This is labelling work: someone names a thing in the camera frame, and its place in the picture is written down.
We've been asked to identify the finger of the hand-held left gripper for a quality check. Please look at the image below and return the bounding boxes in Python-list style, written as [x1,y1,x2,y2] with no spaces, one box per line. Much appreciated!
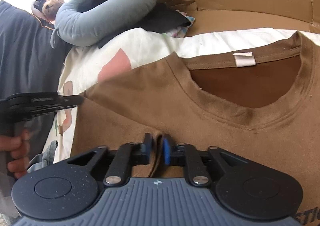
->
[57,94,84,112]

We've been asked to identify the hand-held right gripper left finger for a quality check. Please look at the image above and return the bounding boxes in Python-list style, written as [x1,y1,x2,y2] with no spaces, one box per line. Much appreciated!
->
[67,133,152,188]

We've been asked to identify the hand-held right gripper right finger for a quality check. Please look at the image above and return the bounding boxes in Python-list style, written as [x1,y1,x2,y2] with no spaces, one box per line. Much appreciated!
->
[163,134,247,188]

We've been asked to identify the brown t-shirt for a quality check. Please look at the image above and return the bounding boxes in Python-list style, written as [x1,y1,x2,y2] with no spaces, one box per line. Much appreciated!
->
[70,30,320,226]

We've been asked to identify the person's left hand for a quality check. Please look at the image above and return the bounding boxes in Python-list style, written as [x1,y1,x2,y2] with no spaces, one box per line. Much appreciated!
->
[0,128,31,179]

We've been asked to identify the dark grey pillow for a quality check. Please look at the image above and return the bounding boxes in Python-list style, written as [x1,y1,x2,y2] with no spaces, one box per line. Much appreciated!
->
[0,0,73,156]

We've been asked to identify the grey crumpled garment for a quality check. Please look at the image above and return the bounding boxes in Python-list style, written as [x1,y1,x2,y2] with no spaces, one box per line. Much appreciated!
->
[27,140,58,174]

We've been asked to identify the grey neck pillow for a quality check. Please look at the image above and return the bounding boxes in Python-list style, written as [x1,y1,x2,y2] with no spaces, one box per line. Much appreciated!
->
[50,0,158,49]

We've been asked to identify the cream printed blanket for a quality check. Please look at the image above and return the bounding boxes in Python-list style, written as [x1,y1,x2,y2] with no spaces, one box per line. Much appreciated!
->
[41,27,320,166]

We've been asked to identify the teddy bear toy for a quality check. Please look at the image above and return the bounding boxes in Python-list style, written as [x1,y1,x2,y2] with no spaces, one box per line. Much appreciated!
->
[31,0,65,25]

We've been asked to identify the floral printed cloth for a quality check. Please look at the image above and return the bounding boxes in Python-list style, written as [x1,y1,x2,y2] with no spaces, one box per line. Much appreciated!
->
[162,9,195,39]

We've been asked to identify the black flat cloth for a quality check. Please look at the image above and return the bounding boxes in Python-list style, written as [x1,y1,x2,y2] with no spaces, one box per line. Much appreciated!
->
[97,3,190,49]

